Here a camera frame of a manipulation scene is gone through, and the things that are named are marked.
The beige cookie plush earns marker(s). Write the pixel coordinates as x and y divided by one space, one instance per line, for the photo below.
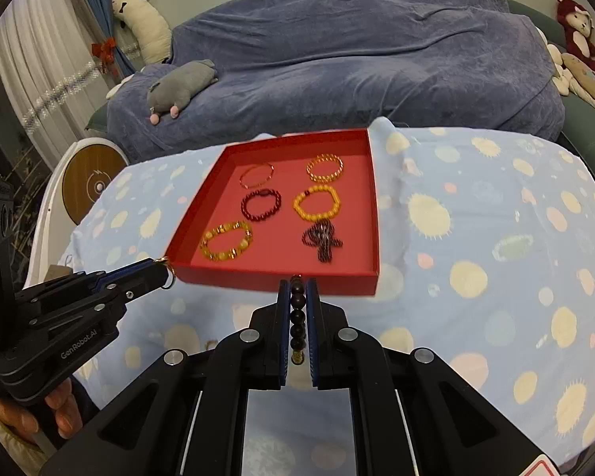
587 79

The thin gold bangle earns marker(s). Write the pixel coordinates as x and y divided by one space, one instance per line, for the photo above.
269 171

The white plush cow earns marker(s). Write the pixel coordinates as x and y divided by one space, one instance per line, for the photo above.
151 25

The small white plush toy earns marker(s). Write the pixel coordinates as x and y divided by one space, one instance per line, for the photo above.
558 67

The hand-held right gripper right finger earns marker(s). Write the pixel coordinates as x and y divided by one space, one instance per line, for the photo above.
313 337

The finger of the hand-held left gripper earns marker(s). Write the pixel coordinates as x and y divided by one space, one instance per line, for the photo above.
94 276
109 295

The blue curtain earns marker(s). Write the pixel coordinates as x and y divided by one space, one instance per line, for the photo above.
91 0

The red bow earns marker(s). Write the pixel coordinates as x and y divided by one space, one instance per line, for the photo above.
103 49

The red plush bear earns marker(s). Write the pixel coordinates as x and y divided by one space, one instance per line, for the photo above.
577 25

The white round device wooden face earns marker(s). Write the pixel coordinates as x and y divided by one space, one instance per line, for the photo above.
89 178

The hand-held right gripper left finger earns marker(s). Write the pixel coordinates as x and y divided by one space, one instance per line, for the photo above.
283 337

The white curtain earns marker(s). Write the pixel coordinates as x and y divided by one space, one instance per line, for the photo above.
39 59

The grey plush mouse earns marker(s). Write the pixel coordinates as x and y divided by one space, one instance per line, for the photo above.
188 79

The person's left hand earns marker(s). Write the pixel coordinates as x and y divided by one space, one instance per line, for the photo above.
62 406

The red cardboard box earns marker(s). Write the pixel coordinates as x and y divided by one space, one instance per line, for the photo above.
282 178

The blue covered sofa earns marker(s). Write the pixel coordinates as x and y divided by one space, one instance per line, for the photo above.
352 59

